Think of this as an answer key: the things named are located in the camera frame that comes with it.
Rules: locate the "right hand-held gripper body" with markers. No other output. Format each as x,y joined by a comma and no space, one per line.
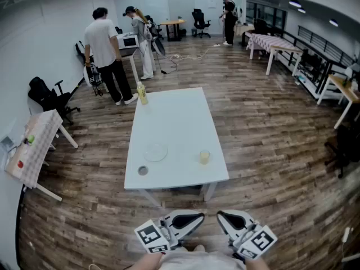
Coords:
257,242

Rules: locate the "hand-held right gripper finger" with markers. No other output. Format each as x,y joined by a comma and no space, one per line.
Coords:
239,214
226,228

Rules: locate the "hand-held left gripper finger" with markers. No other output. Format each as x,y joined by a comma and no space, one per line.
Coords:
191,229
187,212

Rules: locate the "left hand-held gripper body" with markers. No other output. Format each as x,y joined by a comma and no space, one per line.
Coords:
152,236

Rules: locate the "clear glass plate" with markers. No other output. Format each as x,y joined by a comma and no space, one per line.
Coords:
155,152

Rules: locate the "person's right forearm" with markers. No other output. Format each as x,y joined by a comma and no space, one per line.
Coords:
257,264

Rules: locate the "person's left forearm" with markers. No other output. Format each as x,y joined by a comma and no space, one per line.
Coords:
144,263

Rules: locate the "person's white shoe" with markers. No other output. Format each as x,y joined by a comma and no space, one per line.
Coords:
199,247

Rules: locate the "person's white top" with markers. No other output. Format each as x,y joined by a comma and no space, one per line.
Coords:
199,261

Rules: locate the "round grey table grommet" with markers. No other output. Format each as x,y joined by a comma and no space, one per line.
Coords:
143,170

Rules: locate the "yellow drink bottle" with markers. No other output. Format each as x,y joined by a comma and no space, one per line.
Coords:
142,94

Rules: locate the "black office chair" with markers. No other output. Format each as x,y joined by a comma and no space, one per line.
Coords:
199,21
347,145
45,96
80,52

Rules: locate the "checked cloth side table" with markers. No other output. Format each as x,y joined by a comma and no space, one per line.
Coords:
39,139

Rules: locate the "red apple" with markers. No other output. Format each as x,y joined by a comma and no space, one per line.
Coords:
20,164

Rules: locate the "green apple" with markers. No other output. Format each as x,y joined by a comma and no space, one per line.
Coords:
31,139

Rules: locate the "dark top white-leg table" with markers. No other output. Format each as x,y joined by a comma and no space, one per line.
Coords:
132,59

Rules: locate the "wooden desk with white legs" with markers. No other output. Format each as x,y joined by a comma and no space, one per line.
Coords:
341,86

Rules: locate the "black oval panel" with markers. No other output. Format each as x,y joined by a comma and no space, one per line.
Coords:
159,46

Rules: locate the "checked cloth long table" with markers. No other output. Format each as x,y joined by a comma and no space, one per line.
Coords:
267,41

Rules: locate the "white microwave oven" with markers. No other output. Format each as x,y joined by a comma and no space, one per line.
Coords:
128,41

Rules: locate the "beige cloth table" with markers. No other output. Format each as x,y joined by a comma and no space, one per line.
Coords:
243,28

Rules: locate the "black metal railing shelf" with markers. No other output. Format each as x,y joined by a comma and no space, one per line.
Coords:
317,42

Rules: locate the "round wooden desk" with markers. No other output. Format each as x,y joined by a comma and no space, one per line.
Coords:
173,22

